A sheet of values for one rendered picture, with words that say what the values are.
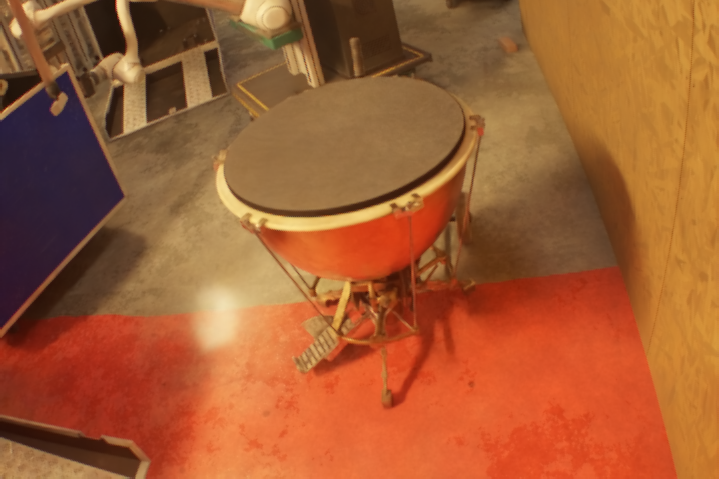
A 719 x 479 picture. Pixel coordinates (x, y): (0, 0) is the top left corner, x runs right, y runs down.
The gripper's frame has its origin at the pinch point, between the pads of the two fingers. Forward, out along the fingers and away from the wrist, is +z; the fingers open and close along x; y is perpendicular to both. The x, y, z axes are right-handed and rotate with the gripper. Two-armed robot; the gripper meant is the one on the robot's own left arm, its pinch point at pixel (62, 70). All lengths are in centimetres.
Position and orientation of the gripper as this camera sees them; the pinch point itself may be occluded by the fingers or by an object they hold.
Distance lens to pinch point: 291.6
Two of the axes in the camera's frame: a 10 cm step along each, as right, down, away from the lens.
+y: 8.4, -0.1, -5.5
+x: 4.2, -6.3, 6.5
